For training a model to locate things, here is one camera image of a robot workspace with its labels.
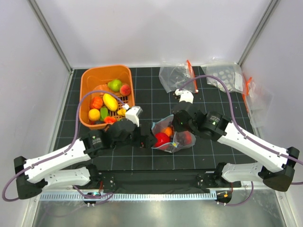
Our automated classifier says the orange fruit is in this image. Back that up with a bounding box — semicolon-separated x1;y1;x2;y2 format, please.
162;127;174;138

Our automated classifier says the clear blue-zip bag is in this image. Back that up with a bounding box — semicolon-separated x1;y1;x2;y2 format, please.
151;115;196;153

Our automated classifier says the orange plastic basket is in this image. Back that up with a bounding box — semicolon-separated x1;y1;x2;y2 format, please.
79;65;135;130

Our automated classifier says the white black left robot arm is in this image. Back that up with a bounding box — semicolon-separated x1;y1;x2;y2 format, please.
14;120;157;200

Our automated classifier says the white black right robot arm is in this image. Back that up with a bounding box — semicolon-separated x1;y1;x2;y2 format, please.
172;101;300;192

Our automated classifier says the clear orange-zip bag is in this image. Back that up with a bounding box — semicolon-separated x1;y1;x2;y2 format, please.
159;60;196;93
242;73;273;128

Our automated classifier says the clear bag with white pieces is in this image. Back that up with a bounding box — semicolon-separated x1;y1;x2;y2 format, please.
200;58;245;94

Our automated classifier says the clear orange-zip bag far right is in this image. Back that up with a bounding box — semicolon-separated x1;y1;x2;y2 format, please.
242;73;273;128

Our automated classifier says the red orange tomato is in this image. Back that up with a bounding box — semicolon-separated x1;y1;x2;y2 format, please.
104;116;117;124

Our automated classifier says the yellow pear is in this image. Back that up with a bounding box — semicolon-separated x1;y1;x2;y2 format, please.
117;108;126;116

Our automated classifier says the green pepper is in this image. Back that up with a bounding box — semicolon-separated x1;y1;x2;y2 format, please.
100;107;109;121

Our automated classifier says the yellow mango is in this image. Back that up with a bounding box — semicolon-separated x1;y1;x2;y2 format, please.
103;94;118;112

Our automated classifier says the yellow orange lemon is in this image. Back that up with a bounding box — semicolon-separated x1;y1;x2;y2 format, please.
88;109;100;122

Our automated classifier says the black grid mat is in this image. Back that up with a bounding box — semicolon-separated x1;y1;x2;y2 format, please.
53;67;253;170

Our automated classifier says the orange pumpkin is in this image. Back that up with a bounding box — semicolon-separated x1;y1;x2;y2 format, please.
90;96;103;110

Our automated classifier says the pink peach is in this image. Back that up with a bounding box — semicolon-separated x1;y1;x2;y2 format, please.
119;84;132;96

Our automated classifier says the green pear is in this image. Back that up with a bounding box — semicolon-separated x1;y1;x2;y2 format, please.
107;79;123;92

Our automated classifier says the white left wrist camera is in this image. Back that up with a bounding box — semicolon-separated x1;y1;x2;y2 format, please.
123;104;143;126

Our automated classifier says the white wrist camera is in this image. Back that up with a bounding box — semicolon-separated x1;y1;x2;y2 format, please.
173;89;194;104
123;104;143;126

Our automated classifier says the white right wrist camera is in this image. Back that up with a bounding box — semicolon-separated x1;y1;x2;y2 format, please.
173;89;194;104

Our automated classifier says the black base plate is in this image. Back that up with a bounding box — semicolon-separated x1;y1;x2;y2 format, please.
73;169;242;190

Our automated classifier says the aluminium front rail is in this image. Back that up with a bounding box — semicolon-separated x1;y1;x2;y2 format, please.
28;169;288;192

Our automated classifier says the right aluminium frame post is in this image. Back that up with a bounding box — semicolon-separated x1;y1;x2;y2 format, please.
238;0;281;67

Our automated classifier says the aluminium frame post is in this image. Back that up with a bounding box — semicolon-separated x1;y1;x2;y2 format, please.
27;0;72;73
238;0;281;67

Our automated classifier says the left aluminium frame post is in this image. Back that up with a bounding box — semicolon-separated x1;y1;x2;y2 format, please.
27;0;72;73

